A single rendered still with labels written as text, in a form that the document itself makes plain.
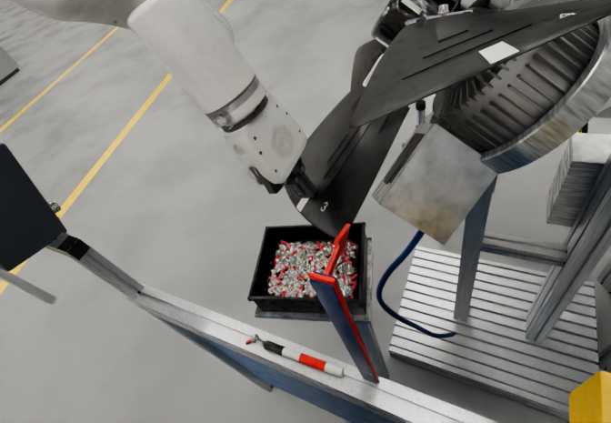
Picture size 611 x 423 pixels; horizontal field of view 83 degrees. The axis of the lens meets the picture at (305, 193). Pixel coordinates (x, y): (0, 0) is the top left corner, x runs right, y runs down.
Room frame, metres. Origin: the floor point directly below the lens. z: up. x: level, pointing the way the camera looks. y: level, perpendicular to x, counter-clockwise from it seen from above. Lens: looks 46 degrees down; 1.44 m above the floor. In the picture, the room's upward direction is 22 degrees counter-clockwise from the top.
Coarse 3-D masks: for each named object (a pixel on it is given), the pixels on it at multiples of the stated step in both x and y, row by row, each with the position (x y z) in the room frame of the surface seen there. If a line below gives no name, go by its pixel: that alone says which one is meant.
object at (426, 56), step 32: (576, 0) 0.23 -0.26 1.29; (608, 0) 0.18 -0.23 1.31; (416, 32) 0.34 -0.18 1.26; (448, 32) 0.28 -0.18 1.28; (480, 32) 0.24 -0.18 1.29; (512, 32) 0.21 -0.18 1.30; (544, 32) 0.18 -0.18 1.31; (384, 64) 0.30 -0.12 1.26; (416, 64) 0.25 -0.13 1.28; (448, 64) 0.22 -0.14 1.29; (480, 64) 0.19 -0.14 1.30; (384, 96) 0.23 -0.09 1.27; (416, 96) 0.20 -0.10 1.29
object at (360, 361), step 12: (324, 288) 0.14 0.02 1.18; (324, 300) 0.15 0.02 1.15; (336, 300) 0.14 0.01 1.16; (336, 312) 0.14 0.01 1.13; (336, 324) 0.15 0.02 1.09; (348, 324) 0.14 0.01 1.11; (348, 336) 0.14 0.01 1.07; (348, 348) 0.15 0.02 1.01; (360, 348) 0.14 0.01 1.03; (360, 360) 0.14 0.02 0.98; (360, 372) 0.15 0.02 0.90; (372, 372) 0.14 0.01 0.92
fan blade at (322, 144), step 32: (352, 96) 0.48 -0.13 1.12; (320, 128) 0.48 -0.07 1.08; (352, 128) 0.43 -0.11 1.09; (384, 128) 0.39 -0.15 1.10; (320, 160) 0.43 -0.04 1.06; (352, 160) 0.38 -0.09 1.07; (384, 160) 0.35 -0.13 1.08; (288, 192) 0.44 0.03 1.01; (320, 192) 0.38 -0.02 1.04; (352, 192) 0.34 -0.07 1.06; (320, 224) 0.33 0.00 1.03
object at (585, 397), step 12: (600, 372) 0.03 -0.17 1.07; (588, 384) 0.03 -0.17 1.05; (600, 384) 0.03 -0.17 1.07; (576, 396) 0.03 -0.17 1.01; (588, 396) 0.02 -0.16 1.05; (600, 396) 0.02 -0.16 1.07; (576, 408) 0.02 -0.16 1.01; (588, 408) 0.02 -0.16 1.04; (600, 408) 0.01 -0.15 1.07; (576, 420) 0.01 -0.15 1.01; (588, 420) 0.01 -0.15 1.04; (600, 420) 0.00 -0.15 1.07
